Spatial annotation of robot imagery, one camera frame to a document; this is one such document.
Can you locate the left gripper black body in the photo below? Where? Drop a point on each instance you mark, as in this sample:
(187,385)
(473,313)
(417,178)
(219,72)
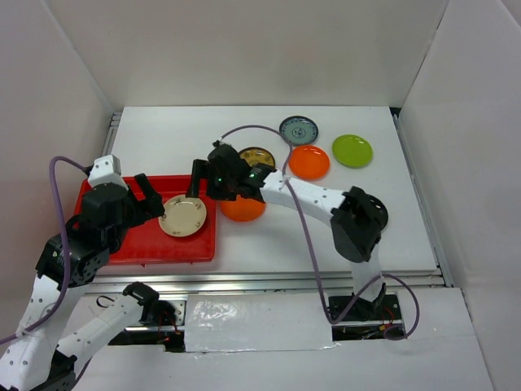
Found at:
(139,213)

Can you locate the yellow patterned plate dark rim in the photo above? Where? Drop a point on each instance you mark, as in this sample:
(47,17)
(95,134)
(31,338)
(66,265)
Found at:
(257,155)

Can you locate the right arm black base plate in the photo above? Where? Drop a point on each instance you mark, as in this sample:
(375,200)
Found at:
(388,309)

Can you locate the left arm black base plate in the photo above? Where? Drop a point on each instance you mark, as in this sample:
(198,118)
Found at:
(163,313)

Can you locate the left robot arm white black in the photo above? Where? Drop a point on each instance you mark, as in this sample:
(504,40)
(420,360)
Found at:
(41,357)

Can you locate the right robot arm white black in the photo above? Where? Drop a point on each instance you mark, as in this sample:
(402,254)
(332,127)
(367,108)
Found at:
(356,219)

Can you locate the white foam cover board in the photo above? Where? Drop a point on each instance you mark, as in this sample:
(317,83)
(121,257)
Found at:
(256,322)

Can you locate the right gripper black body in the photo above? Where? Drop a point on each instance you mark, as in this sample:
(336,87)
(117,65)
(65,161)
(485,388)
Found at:
(221,186)

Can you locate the green plate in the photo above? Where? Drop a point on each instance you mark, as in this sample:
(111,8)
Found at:
(352,151)

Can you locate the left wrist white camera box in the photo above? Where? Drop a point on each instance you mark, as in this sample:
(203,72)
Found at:
(106,169)

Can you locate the orange plate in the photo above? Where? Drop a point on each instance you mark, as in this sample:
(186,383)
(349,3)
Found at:
(309,162)
(242,210)

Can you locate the blue patterned plate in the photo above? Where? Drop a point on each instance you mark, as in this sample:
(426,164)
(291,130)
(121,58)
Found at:
(299,130)

